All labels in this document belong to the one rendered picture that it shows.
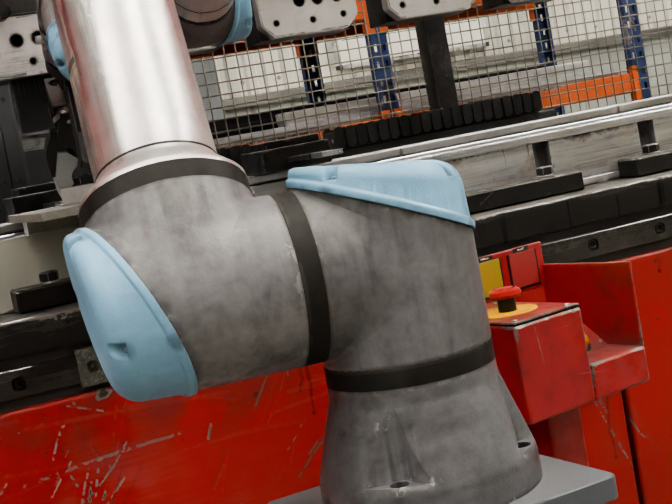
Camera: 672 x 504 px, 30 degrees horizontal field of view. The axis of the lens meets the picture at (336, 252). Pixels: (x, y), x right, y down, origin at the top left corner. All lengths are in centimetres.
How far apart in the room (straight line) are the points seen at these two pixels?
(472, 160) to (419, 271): 114
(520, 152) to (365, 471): 121
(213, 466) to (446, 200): 92
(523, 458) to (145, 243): 28
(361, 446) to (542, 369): 67
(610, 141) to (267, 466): 78
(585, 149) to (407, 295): 126
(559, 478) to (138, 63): 39
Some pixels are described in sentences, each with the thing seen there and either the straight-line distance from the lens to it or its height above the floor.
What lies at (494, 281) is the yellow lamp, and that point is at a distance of 162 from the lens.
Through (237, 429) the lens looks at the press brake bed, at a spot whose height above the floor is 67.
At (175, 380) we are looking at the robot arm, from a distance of 79.
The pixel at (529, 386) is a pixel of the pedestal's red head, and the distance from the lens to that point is 145.
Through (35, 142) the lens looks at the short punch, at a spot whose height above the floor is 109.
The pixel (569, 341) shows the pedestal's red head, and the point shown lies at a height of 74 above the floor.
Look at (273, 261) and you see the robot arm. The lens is 77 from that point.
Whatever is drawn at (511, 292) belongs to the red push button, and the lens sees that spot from 150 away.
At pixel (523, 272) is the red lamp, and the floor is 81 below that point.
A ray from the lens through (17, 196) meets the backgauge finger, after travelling 192.
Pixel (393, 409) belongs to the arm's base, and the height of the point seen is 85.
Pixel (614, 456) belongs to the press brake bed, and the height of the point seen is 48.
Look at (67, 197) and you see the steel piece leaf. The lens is 161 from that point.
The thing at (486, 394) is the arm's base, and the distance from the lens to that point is 82.
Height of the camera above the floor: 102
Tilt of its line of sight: 5 degrees down
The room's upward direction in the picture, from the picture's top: 11 degrees counter-clockwise
